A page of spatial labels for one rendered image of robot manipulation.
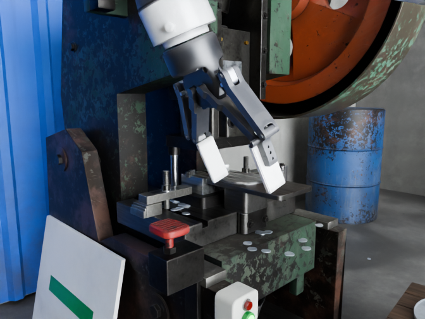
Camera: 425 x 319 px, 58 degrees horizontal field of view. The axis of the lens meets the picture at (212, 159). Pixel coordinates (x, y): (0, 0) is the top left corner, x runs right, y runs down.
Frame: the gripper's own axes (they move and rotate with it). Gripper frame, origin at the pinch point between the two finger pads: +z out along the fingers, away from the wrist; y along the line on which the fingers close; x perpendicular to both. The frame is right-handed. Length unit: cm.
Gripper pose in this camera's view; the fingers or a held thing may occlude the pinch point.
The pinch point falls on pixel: (243, 176)
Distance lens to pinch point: 56.2
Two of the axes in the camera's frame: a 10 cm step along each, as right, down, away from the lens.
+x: 7.7, -4.7, 4.4
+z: 3.8, 8.8, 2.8
